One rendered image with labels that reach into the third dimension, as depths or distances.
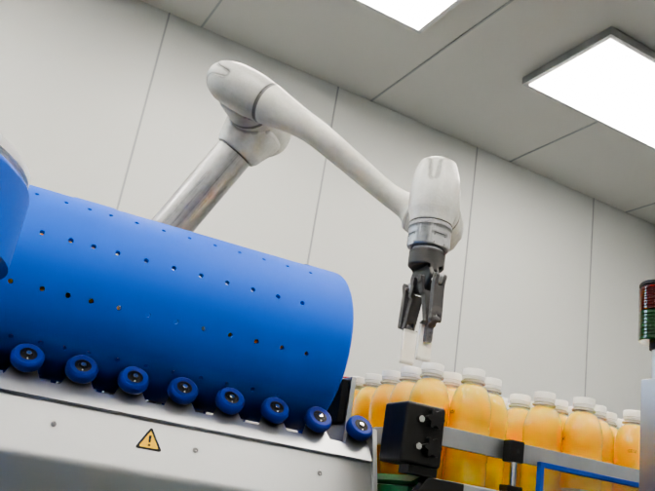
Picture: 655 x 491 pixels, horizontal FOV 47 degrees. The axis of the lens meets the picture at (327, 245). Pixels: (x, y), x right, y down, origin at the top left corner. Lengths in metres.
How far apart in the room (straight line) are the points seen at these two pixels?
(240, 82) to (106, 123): 2.56
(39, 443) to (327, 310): 0.47
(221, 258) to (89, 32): 3.40
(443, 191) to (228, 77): 0.59
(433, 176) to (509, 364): 3.78
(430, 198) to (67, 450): 0.86
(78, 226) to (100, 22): 3.46
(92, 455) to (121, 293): 0.23
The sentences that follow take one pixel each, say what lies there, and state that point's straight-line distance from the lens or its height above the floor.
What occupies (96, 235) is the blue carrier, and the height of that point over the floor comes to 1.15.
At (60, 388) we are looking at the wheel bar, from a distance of 1.14.
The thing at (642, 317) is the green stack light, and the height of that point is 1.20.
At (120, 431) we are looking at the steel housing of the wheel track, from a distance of 1.13.
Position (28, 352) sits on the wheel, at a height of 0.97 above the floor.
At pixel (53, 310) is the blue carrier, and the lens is 1.13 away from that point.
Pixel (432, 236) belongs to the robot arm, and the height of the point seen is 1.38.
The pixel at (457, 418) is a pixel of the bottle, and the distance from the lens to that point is 1.30.
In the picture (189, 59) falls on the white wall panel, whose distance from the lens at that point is 4.64.
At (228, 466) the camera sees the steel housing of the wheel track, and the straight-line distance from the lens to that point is 1.16.
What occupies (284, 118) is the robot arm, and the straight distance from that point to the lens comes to 1.76.
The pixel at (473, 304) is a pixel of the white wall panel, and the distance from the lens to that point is 5.17.
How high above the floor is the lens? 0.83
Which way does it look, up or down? 19 degrees up
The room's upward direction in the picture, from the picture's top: 9 degrees clockwise
